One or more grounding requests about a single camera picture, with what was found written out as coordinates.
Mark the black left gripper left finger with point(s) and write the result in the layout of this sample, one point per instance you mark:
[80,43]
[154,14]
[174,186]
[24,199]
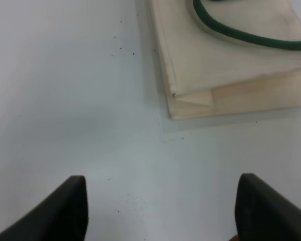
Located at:
[63,215]

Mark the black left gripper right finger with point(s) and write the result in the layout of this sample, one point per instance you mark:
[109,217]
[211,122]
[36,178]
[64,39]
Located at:
[261,213]

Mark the white linen bag green handles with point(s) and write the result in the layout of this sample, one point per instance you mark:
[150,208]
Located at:
[226,57]

